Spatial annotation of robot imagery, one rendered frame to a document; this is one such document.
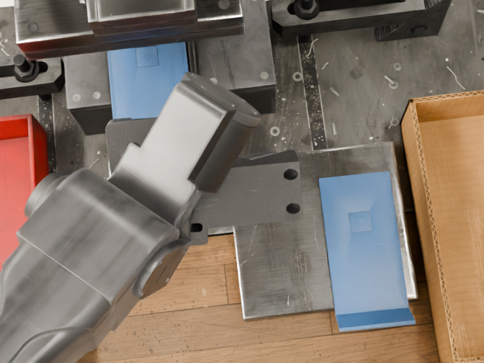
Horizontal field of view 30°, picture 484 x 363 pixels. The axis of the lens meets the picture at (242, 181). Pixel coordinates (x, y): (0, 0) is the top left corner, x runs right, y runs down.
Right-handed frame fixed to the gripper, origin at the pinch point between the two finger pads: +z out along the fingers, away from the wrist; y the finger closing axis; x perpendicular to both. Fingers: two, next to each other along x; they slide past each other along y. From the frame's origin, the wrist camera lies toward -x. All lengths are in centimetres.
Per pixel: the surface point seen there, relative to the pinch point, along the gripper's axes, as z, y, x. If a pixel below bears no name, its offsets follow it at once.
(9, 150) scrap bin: 16.8, -2.2, 17.1
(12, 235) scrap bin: 12.2, -9.9, 16.9
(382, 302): 4.4, -17.4, -18.9
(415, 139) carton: 8.2, -2.7, -23.3
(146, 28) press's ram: -5.4, 11.3, -0.3
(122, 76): 10.7, 5.4, 3.8
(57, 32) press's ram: -2.8, 11.4, 6.8
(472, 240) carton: 8.7, -13.6, -28.8
